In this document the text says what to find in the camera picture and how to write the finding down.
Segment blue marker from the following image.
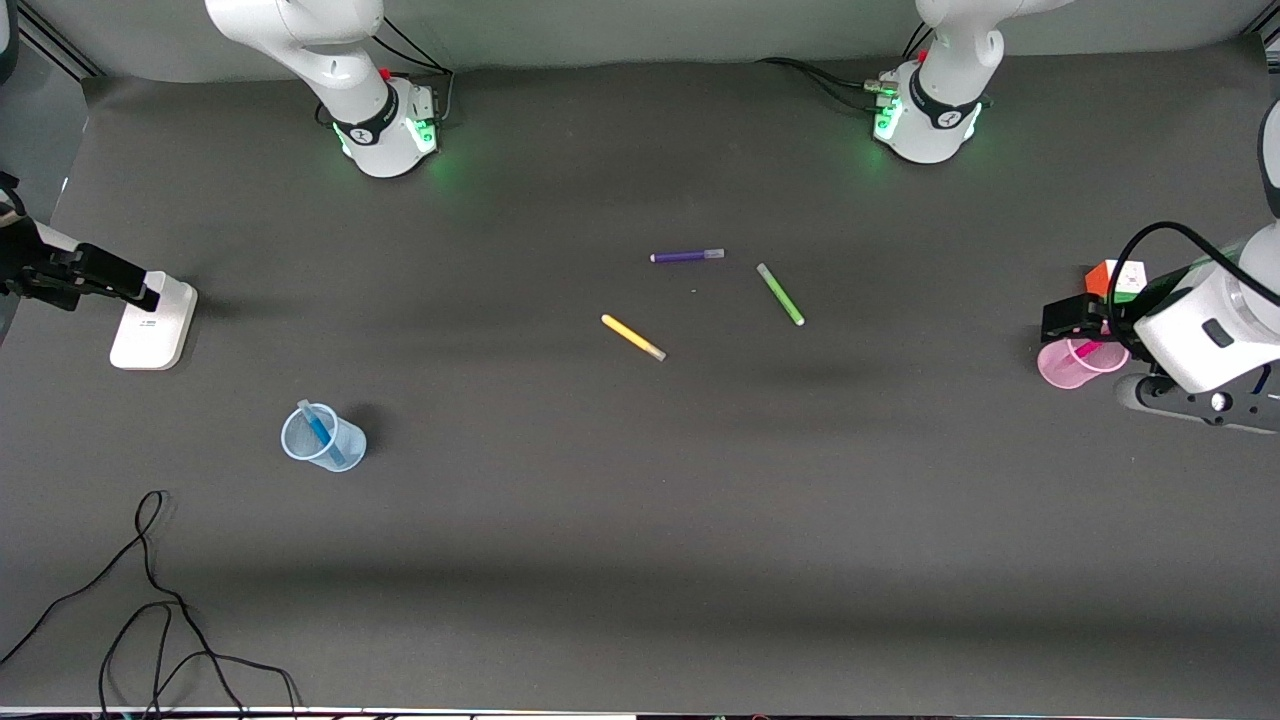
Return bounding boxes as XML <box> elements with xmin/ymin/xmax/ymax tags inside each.
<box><xmin>297</xmin><ymin>400</ymin><xmax>346</xmax><ymax>467</ymax></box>

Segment translucent pink plastic cup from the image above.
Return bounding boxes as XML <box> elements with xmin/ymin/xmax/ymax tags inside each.
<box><xmin>1037</xmin><ymin>335</ymin><xmax>1131</xmax><ymax>391</ymax></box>

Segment colourful puzzle cube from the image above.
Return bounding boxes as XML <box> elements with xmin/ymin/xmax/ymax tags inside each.
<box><xmin>1085</xmin><ymin>258</ymin><xmax>1148</xmax><ymax>306</ymax></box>

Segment white stand with base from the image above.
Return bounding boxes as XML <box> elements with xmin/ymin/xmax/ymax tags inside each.
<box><xmin>0</xmin><ymin>190</ymin><xmax>198</xmax><ymax>371</ymax></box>

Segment translucent blue plastic cup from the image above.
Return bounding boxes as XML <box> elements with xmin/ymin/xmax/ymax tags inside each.
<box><xmin>280</xmin><ymin>404</ymin><xmax>368</xmax><ymax>474</ymax></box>

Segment green marker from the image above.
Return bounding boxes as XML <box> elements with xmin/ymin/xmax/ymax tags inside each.
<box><xmin>756</xmin><ymin>263</ymin><xmax>806</xmax><ymax>327</ymax></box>

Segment yellow marker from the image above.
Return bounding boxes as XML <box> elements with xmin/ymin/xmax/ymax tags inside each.
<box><xmin>601</xmin><ymin>314</ymin><xmax>667</xmax><ymax>362</ymax></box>

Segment dark grey table cloth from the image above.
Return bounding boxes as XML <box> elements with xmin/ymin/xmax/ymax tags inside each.
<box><xmin>0</xmin><ymin>45</ymin><xmax>1280</xmax><ymax>713</ymax></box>

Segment grey metal frame rail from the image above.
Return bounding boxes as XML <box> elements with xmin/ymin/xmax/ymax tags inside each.
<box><xmin>15</xmin><ymin>5</ymin><xmax>101</xmax><ymax>81</ymax></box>

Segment loose thin black cable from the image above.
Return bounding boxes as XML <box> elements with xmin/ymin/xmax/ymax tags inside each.
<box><xmin>0</xmin><ymin>490</ymin><xmax>301</xmax><ymax>716</ymax></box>

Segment black left arm base cables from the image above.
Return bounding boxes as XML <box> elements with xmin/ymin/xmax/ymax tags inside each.
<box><xmin>755</xmin><ymin>57</ymin><xmax>901</xmax><ymax>113</ymax></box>

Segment black arm base cables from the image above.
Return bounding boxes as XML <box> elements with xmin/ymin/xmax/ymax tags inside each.
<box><xmin>318</xmin><ymin>15</ymin><xmax>457</xmax><ymax>129</ymax></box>
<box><xmin>755</xmin><ymin>57</ymin><xmax>901</xmax><ymax>113</ymax></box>

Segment black right arm base cables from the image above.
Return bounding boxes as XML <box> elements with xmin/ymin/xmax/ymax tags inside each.
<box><xmin>318</xmin><ymin>15</ymin><xmax>457</xmax><ymax>129</ymax></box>

